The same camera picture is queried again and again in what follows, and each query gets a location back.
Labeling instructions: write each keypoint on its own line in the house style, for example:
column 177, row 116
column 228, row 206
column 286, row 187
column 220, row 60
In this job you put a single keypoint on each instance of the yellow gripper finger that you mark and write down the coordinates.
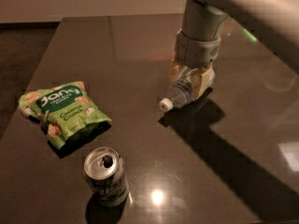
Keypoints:
column 176, row 70
column 202, row 78

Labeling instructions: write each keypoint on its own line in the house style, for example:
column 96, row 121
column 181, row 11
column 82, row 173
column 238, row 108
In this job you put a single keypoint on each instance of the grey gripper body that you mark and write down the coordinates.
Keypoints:
column 195, row 51

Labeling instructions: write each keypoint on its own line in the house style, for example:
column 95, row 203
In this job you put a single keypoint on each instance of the clear blue plastic bottle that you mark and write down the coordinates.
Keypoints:
column 179, row 92

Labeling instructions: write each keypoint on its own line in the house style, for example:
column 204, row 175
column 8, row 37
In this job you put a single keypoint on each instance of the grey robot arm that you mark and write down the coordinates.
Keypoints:
column 275, row 23

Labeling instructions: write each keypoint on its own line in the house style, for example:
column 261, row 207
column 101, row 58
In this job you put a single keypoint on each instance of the green coconut crunch chips bag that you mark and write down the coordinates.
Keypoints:
column 67, row 115

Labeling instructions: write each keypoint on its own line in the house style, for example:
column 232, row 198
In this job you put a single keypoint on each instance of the green aluminium soda can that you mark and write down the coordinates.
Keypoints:
column 104, row 172

